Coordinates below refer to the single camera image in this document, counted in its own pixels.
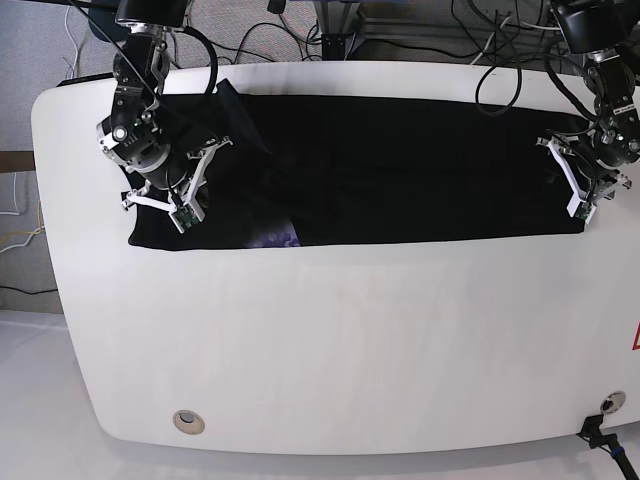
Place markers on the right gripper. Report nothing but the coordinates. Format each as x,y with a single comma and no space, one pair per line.
171,180

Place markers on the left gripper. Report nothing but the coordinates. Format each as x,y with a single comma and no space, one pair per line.
589,179

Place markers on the black T-shirt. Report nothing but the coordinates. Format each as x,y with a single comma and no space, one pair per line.
312,170

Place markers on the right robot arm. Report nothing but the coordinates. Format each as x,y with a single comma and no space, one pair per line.
147,135

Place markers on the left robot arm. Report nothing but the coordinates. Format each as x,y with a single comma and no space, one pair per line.
597,31

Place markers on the black flat bar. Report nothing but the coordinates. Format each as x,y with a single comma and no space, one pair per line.
85,79

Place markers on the red warning triangle sticker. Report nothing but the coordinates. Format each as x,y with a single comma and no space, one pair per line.
635,345

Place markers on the dark round stand base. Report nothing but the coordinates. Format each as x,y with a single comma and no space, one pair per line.
104,27

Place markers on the metal table grommet right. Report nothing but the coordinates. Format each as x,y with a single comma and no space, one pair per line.
613,402

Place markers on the metal table grommet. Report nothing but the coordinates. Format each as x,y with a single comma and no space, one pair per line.
613,402
188,422

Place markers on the metal table grommet left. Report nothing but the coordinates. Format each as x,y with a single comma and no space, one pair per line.
188,422

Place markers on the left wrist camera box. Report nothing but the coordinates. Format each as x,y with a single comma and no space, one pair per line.
580,209

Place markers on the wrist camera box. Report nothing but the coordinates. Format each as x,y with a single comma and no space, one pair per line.
580,209
186,216

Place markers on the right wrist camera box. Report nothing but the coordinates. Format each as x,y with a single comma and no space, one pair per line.
186,216

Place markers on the aluminium frame post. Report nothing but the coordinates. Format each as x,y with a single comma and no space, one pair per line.
340,28

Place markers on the black clamp with cable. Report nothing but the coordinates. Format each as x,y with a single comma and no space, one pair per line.
591,433

